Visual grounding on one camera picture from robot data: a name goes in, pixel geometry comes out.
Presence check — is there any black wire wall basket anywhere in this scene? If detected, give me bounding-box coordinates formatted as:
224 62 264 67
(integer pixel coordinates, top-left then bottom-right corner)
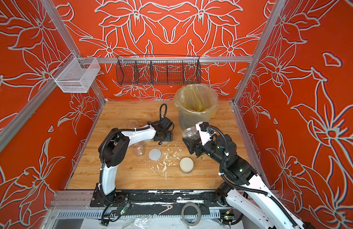
116 55 202 85

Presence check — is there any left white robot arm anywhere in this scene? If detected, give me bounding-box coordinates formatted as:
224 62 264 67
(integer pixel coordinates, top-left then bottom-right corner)
97 117 175 202

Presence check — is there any clear plastic wall basket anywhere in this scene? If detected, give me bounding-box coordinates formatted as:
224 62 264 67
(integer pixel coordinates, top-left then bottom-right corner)
50 53 100 93

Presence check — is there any clear tape roll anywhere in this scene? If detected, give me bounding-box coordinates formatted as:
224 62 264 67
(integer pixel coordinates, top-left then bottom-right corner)
180 202 202 227

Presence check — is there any glass jar patterned lid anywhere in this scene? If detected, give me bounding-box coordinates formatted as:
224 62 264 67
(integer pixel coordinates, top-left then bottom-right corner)
132 142 146 156

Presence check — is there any translucent ribbed trash bin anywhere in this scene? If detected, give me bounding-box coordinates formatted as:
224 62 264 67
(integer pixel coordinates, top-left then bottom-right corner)
179 111 210 130

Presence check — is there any clear glass jar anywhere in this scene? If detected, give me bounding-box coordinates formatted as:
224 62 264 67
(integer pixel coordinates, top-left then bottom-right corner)
126 119 139 129

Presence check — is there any glass jar beige lid front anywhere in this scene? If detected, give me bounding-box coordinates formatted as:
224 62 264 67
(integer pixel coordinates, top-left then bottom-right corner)
179 157 194 173

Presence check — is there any glass jar beige lid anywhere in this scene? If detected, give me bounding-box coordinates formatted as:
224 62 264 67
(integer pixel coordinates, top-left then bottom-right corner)
182 127 200 141
179 157 194 173

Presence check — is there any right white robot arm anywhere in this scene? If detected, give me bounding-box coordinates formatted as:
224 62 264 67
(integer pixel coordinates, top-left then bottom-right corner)
183 135 307 229

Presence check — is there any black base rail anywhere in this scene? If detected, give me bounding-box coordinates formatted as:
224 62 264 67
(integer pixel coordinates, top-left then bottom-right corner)
90 189 228 207

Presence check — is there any glass jar beige lid back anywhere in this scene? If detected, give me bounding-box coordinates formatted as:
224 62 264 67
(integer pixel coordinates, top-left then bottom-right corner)
182 127 200 141

